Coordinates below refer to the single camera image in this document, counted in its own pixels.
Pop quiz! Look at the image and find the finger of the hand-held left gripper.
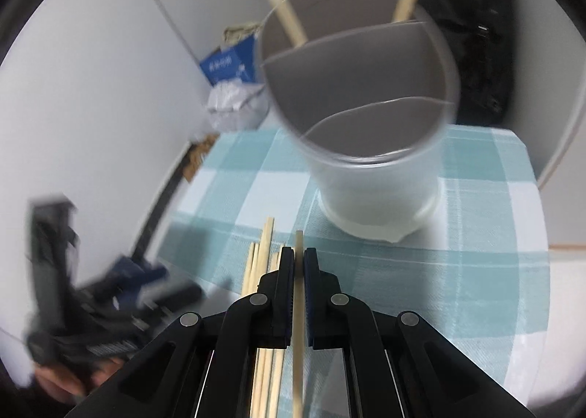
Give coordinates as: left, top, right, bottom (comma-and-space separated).
137, 283, 203, 315
110, 255, 168, 304

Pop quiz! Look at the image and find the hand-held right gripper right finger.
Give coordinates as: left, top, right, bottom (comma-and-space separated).
303, 247, 523, 418

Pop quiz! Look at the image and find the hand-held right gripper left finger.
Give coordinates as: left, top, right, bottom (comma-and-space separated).
68, 247, 294, 418

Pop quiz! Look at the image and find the white utensil holder cup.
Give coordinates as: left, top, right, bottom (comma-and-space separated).
254, 0, 461, 243

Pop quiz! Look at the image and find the person's left hand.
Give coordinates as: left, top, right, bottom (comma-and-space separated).
36, 355, 127, 403

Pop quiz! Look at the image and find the brown shoe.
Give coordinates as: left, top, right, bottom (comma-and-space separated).
184, 134, 219, 181

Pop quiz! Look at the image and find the blue checked tablecloth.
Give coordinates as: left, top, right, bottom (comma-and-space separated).
158, 124, 550, 418

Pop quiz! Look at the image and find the white plastic parcel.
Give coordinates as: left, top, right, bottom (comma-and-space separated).
206, 81, 272, 131

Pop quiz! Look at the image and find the blue cardboard box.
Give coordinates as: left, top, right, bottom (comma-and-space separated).
199, 36, 257, 87

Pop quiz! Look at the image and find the black duffel bag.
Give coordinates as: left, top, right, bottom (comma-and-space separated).
409, 0, 512, 126

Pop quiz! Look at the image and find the black metal frame rail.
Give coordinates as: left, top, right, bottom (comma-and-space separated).
132, 143, 194, 265

